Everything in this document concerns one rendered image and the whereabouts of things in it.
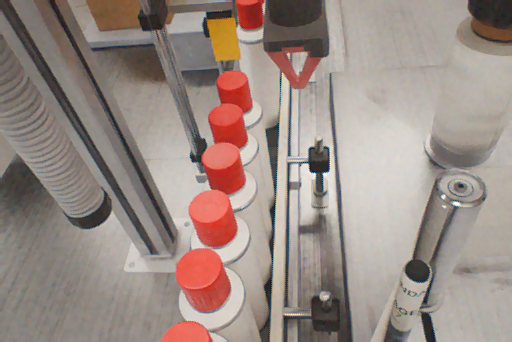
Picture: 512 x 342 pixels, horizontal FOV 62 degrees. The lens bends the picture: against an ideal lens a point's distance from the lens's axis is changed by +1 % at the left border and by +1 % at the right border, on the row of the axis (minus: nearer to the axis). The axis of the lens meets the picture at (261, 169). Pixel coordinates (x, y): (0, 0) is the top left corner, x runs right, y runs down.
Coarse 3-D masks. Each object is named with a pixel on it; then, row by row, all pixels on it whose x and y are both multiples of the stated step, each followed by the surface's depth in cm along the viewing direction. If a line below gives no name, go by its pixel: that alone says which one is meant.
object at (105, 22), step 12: (96, 0) 94; (108, 0) 94; (120, 0) 94; (132, 0) 94; (168, 0) 94; (96, 12) 96; (108, 12) 96; (120, 12) 96; (132, 12) 96; (96, 24) 99; (108, 24) 99; (120, 24) 99; (132, 24) 99
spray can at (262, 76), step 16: (240, 0) 53; (256, 0) 53; (240, 16) 54; (256, 16) 53; (240, 32) 55; (256, 32) 55; (240, 48) 56; (256, 48) 56; (240, 64) 59; (256, 64) 57; (272, 64) 59; (256, 80) 59; (272, 80) 60; (256, 96) 62; (272, 96) 62; (272, 112) 64; (272, 128) 67
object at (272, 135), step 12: (276, 132) 66; (276, 144) 64; (288, 144) 64; (276, 156) 63; (276, 168) 61; (288, 168) 61; (276, 180) 60; (288, 180) 60; (288, 192) 58; (288, 204) 57; (264, 288) 49; (264, 336) 46
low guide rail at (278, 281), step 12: (288, 84) 69; (288, 96) 66; (288, 108) 65; (288, 120) 64; (288, 132) 63; (276, 192) 54; (276, 204) 53; (276, 216) 51; (276, 228) 50; (276, 240) 49; (276, 252) 48; (276, 264) 47; (276, 276) 46; (276, 288) 45; (276, 300) 44; (276, 312) 44; (276, 324) 43; (276, 336) 42
